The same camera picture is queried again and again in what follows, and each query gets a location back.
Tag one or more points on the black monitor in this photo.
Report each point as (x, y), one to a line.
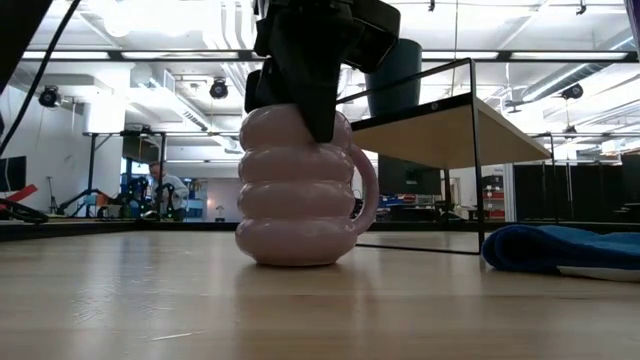
(407, 175)
(12, 173)

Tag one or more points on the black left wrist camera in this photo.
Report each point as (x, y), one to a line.
(375, 35)

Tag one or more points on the pink ribbed ceramic mug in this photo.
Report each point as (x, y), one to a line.
(295, 200)

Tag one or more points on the wooden shelf black metal frame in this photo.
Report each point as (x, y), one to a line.
(450, 135)

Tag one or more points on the black ceiling spotlight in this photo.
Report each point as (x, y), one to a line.
(572, 91)
(218, 89)
(49, 96)

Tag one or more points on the red storage rack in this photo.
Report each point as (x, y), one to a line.
(495, 200)

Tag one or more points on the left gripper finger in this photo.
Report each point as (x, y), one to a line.
(320, 100)
(262, 90)

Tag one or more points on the blue folded towel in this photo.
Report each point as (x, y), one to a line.
(550, 247)

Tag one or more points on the teal cup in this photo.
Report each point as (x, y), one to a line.
(395, 90)

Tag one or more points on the black metal stand frame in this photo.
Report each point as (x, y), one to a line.
(91, 170)

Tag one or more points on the black room partition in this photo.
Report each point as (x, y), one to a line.
(590, 192)

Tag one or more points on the white flat plate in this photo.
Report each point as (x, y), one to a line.
(600, 274)

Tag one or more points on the person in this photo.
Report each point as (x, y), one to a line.
(170, 192)

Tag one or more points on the black overhead frame bar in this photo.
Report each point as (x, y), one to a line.
(150, 55)

